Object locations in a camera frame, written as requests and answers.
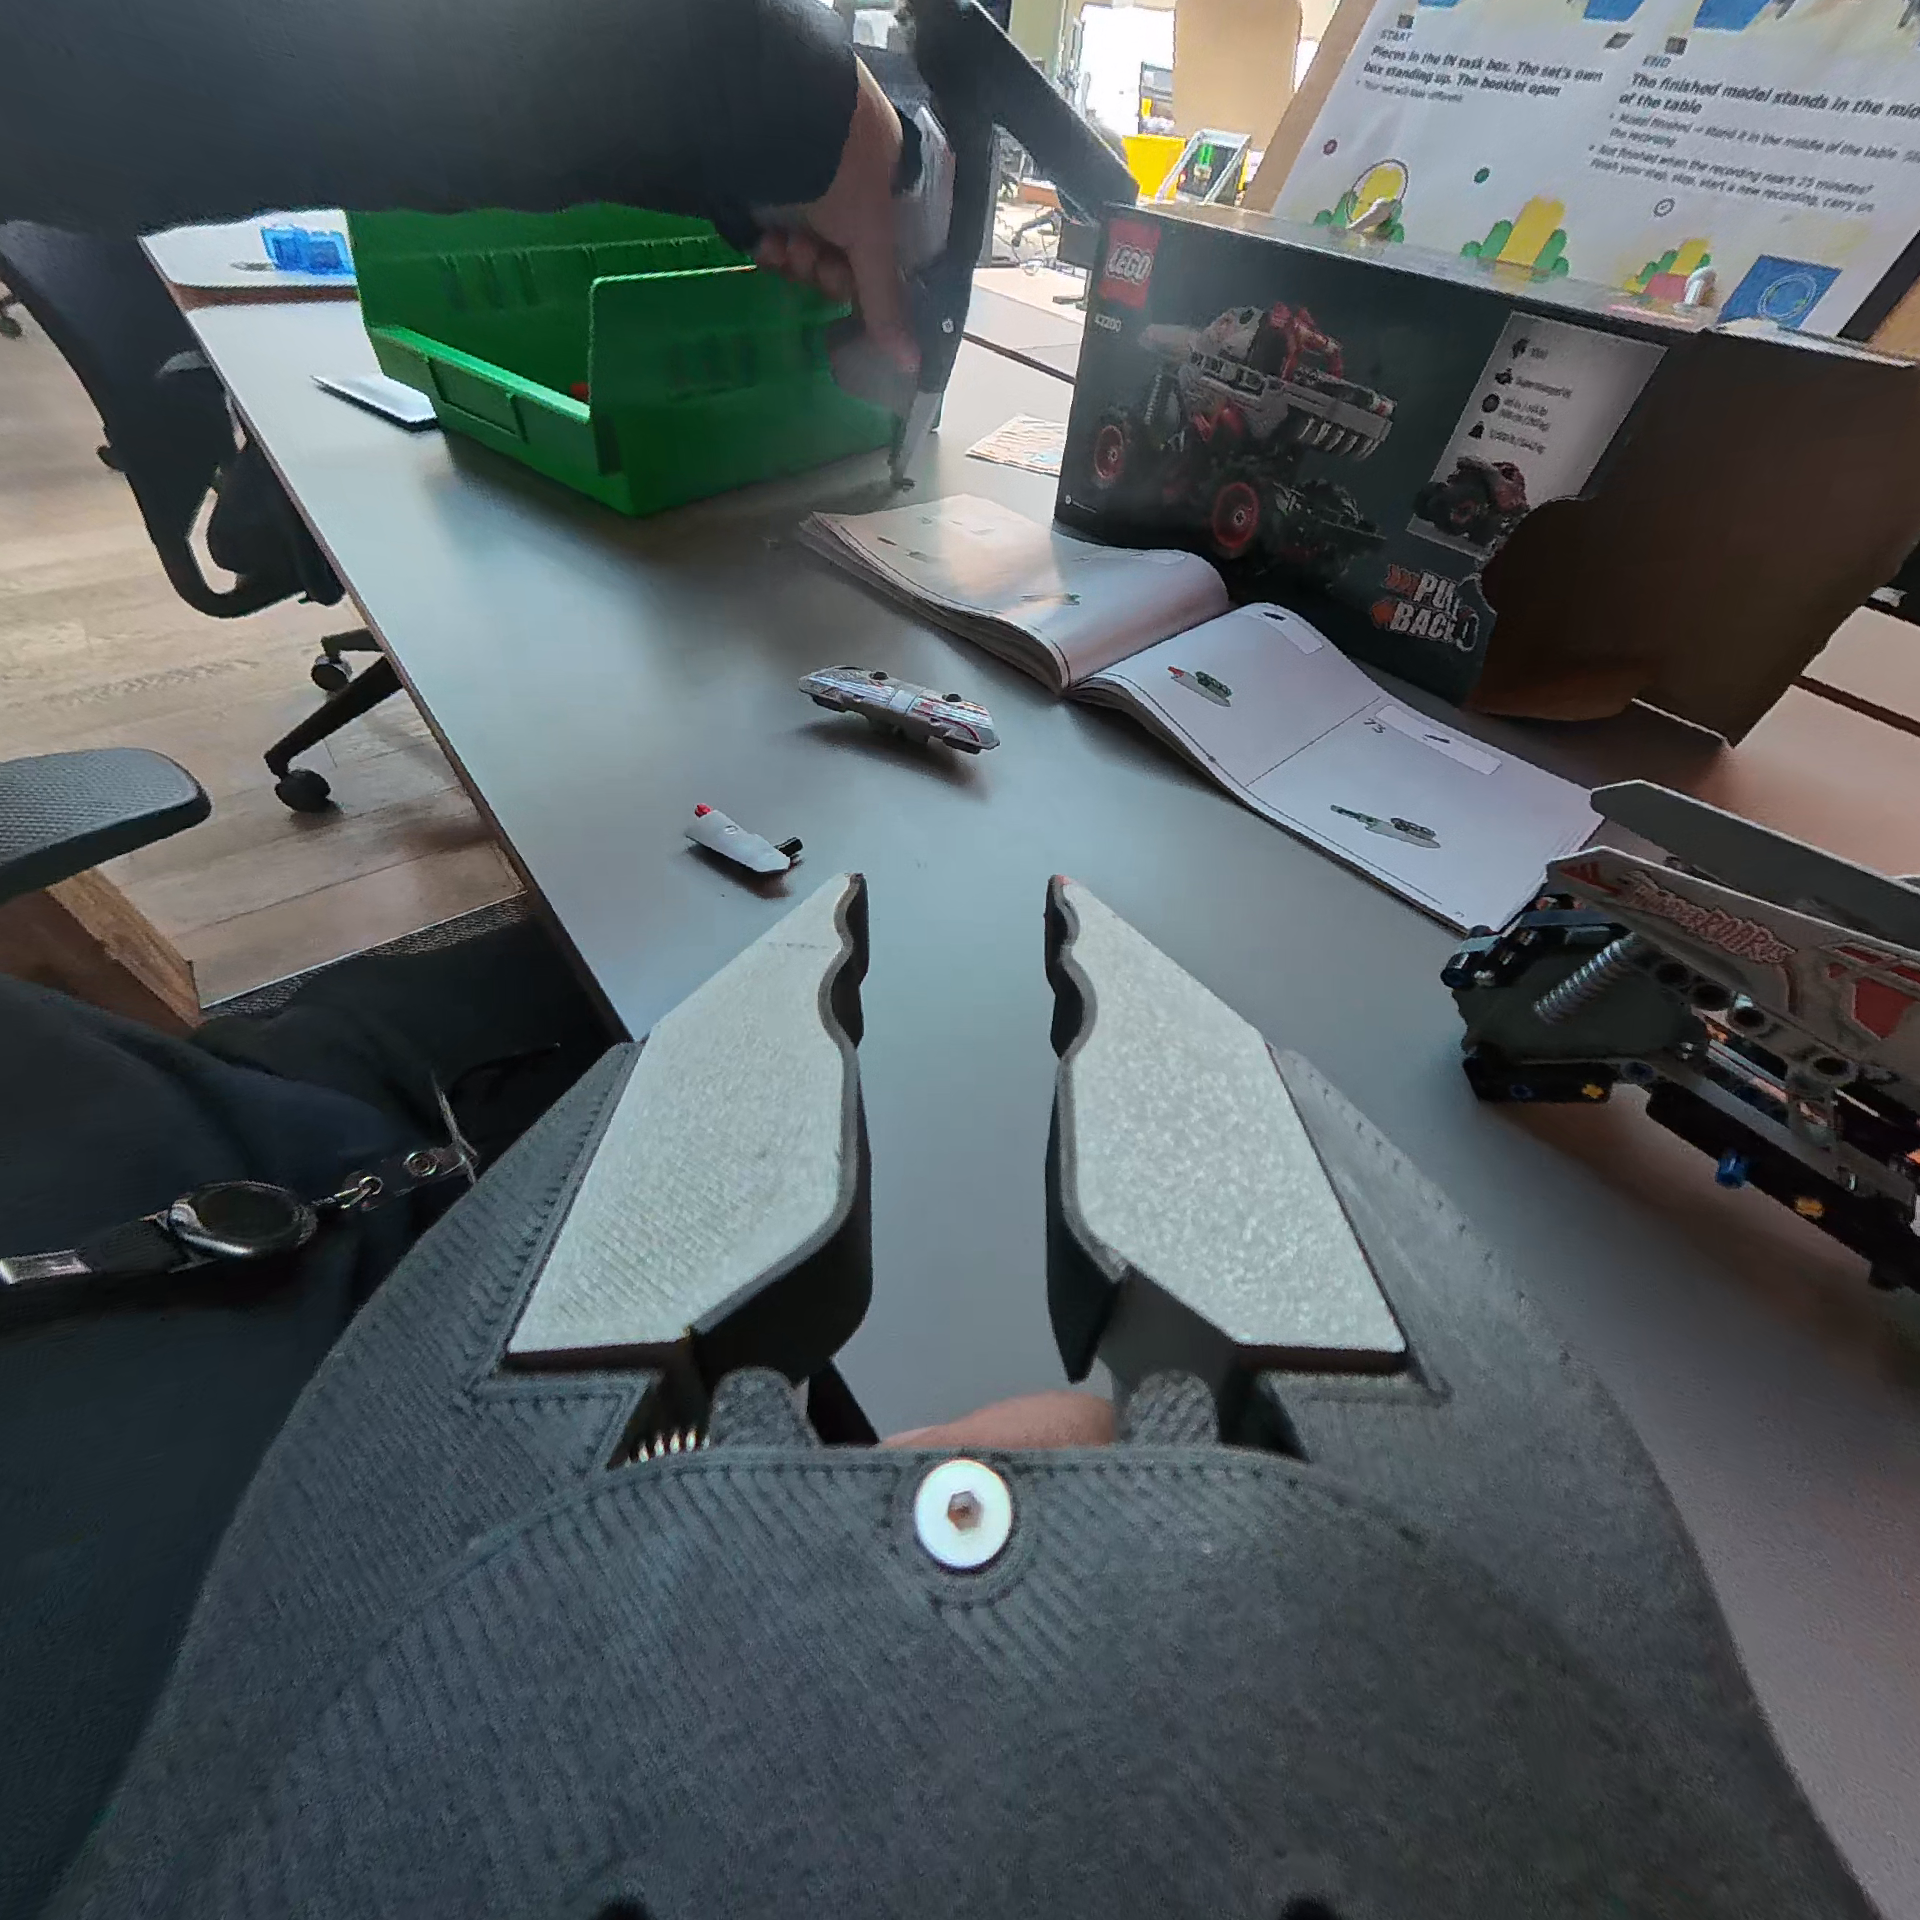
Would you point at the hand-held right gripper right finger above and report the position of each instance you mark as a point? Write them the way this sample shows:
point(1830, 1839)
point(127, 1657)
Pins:
point(1217, 1173)

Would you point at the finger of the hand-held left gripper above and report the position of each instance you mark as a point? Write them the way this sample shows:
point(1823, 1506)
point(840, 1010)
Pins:
point(887, 383)

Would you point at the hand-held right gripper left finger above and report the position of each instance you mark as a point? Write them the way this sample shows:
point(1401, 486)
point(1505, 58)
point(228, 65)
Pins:
point(703, 1158)

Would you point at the green plastic bin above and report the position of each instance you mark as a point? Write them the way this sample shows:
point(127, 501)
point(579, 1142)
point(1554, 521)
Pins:
point(601, 373)

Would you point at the small white red lego piece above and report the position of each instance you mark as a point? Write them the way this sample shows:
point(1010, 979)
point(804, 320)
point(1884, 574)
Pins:
point(737, 843)

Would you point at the person's left forearm dark sleeve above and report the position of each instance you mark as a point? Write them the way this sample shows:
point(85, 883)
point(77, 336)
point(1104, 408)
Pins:
point(422, 106)

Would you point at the grey lego body panel assembly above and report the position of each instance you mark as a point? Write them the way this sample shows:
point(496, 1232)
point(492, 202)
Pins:
point(901, 705)

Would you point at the lego set box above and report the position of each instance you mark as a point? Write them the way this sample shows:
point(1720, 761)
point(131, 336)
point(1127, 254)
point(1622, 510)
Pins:
point(1276, 373)

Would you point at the lego truck chassis assembly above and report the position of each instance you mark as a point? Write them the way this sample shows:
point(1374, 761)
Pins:
point(1680, 1018)

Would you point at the person's left hand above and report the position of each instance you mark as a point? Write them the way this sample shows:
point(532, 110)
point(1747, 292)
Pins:
point(843, 213)

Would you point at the sticker sheet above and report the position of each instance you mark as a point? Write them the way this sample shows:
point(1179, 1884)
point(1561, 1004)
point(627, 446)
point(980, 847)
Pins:
point(1016, 440)

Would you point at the yellow bin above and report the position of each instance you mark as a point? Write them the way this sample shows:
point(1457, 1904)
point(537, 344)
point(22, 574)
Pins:
point(1185, 159)

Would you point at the open instruction booklet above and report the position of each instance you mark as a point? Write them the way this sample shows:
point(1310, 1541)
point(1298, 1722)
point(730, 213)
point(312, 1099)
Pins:
point(1200, 676)

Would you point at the flat white strip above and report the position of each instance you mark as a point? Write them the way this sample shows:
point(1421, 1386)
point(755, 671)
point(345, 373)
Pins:
point(375, 400)

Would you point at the printed instruction poster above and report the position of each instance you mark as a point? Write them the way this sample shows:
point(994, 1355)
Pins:
point(1622, 120)

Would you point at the blue plastic container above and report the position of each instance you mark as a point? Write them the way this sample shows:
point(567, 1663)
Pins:
point(309, 246)

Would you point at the person's dark clothed torso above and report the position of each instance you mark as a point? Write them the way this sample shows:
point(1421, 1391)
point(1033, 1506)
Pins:
point(135, 1470)

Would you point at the black mesh chair armrest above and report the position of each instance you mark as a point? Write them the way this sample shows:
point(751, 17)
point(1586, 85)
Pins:
point(82, 809)

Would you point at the black office chair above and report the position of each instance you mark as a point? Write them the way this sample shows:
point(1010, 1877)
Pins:
point(149, 436)

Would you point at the wooden post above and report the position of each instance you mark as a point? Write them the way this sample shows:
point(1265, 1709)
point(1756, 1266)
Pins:
point(108, 960)

